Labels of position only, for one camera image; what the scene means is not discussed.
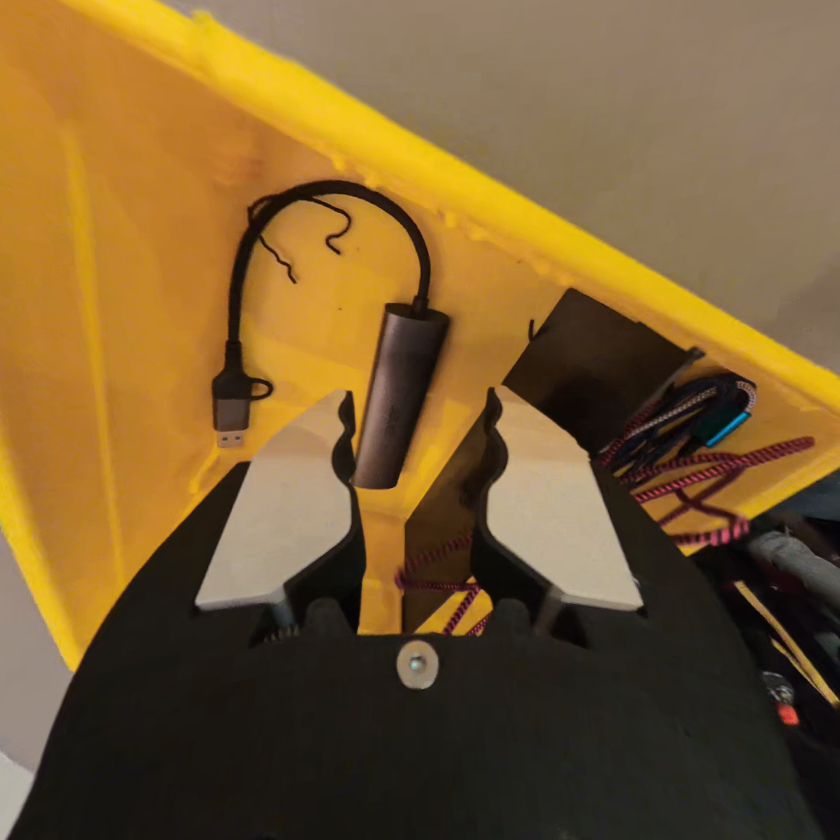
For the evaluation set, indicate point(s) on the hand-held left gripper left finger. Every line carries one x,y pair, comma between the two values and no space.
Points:
282,518

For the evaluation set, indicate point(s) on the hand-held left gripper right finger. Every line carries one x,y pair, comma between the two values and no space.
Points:
558,518

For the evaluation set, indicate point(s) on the yellow plastic bin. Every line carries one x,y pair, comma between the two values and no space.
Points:
131,262

